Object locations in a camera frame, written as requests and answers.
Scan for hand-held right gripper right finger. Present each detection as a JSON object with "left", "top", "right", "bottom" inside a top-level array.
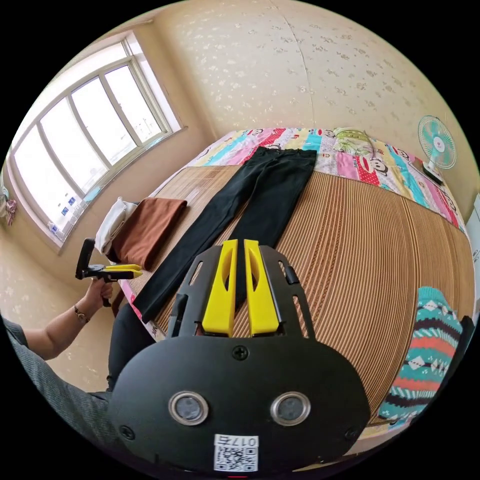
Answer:
[{"left": 244, "top": 238, "right": 281, "bottom": 337}]

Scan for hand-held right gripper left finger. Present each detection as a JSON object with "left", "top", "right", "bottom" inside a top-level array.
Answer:
[{"left": 201, "top": 239, "right": 239, "bottom": 336}]

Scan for person's left forearm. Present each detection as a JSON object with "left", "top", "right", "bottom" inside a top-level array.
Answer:
[{"left": 22, "top": 302, "right": 93, "bottom": 362}]

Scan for black pants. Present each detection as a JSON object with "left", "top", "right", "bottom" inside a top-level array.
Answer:
[{"left": 131, "top": 146, "right": 319, "bottom": 324}]

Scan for person's left hand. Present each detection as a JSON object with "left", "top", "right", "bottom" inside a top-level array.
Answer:
[{"left": 83, "top": 279, "right": 114, "bottom": 309}]

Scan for pile of clothes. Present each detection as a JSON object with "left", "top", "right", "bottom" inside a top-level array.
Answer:
[{"left": 94, "top": 196, "right": 188, "bottom": 273}]

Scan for bed with woven mat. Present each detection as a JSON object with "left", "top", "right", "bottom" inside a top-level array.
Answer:
[{"left": 119, "top": 126, "right": 474, "bottom": 440}]

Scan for person's body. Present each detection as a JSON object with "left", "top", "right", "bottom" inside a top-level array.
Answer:
[{"left": 0, "top": 302, "right": 160, "bottom": 462}]

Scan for window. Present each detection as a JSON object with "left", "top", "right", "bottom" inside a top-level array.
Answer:
[{"left": 6, "top": 32, "right": 185, "bottom": 257}]

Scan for teal patterned sweater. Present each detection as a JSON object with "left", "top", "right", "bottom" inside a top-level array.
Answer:
[{"left": 376, "top": 286, "right": 464, "bottom": 427}]

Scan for green printed pillow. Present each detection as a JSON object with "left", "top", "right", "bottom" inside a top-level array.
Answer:
[{"left": 331, "top": 127, "right": 377, "bottom": 155}]

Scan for teal electric fan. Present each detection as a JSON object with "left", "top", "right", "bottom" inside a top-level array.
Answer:
[{"left": 416, "top": 114, "right": 458, "bottom": 185}]

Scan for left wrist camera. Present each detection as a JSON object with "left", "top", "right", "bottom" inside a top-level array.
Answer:
[{"left": 75, "top": 237, "right": 96, "bottom": 275}]

